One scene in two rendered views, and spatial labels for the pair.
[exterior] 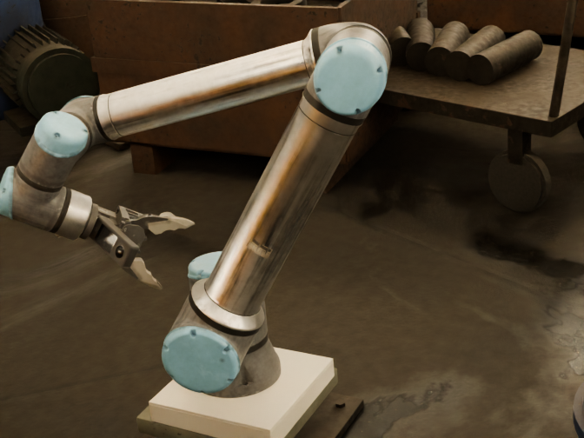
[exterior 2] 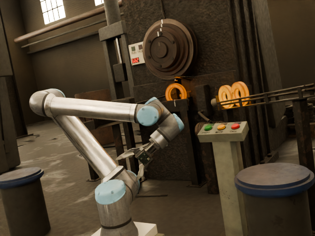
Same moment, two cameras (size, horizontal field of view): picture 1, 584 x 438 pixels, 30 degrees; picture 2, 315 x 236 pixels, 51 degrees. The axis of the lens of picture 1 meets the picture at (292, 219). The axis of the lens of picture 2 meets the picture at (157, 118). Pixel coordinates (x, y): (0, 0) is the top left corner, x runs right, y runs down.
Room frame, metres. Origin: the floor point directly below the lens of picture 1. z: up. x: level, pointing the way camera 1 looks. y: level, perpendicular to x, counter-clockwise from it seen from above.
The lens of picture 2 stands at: (3.50, 0.46, 0.90)
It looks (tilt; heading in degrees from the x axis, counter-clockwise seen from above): 7 degrees down; 181
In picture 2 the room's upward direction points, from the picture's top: 9 degrees counter-clockwise
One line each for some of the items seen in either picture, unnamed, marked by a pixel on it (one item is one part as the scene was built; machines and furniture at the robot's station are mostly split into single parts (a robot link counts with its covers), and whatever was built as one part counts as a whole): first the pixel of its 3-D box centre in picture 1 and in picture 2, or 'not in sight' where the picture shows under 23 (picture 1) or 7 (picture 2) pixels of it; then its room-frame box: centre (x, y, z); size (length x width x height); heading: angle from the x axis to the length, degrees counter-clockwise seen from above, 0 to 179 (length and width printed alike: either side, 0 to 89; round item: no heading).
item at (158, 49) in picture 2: not in sight; (161, 49); (0.93, 0.52, 1.11); 0.28 x 0.06 x 0.28; 57
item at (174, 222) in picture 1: (169, 219); (125, 156); (1.94, 0.24, 0.56); 0.09 x 0.06 x 0.03; 103
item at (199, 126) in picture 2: not in sight; (215, 157); (1.15, 0.78, 0.27); 0.22 x 0.13 x 0.53; 57
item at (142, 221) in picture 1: (146, 226); (133, 152); (1.91, 0.28, 0.56); 0.09 x 0.02 x 0.05; 103
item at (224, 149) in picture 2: not in sight; (229, 182); (1.84, 0.74, 0.31); 0.24 x 0.16 x 0.62; 57
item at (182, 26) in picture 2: not in sight; (168, 49); (0.85, 0.58, 1.11); 0.47 x 0.06 x 0.47; 57
